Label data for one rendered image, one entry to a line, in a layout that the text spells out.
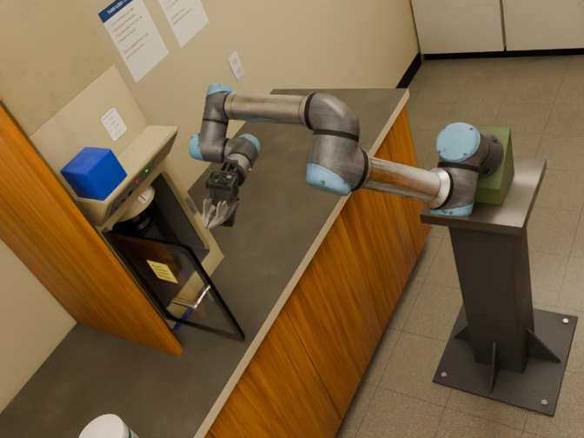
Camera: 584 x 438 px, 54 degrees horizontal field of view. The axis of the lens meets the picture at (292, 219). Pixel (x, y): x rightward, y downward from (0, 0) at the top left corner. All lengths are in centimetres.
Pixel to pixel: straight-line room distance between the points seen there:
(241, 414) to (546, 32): 328
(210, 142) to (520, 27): 302
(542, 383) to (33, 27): 216
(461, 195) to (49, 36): 113
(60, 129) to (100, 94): 15
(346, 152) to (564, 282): 170
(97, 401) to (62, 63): 98
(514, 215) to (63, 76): 132
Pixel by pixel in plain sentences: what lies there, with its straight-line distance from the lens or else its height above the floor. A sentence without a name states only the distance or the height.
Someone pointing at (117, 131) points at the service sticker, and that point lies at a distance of 167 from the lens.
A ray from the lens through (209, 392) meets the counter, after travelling 172.
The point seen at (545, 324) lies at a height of 2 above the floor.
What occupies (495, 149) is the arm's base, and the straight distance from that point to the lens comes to 183.
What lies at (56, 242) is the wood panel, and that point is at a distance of 167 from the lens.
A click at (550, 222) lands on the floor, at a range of 317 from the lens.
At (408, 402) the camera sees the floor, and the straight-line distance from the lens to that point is 260.
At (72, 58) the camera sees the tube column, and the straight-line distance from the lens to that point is 159.
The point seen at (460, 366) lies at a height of 2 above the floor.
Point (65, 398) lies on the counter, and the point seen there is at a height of 94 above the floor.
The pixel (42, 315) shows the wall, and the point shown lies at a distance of 214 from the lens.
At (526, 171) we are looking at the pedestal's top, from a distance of 202.
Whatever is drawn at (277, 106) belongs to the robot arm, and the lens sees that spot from 154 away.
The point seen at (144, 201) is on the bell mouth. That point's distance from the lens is 177.
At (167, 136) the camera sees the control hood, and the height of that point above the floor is 151.
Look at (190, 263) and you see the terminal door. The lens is 147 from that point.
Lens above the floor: 224
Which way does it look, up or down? 39 degrees down
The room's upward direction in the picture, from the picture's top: 24 degrees counter-clockwise
